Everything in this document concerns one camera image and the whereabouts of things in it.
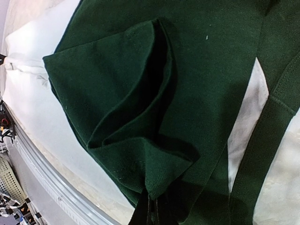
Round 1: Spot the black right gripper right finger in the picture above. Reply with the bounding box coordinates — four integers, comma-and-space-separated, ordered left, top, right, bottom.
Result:
153, 180, 188, 225

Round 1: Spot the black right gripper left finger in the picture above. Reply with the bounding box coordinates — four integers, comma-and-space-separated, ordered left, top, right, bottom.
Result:
130, 189, 150, 225

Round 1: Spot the white and green t-shirt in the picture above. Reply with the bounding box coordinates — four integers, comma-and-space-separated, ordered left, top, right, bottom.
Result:
4, 0, 300, 225

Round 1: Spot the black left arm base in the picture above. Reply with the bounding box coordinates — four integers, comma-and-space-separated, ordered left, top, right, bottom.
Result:
0, 100, 16, 143

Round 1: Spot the perforated green storage basket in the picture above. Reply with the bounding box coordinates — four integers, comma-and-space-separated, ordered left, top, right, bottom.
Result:
0, 157, 27, 205

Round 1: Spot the aluminium front rail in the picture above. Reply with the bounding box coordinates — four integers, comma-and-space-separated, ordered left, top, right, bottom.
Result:
0, 100, 118, 225

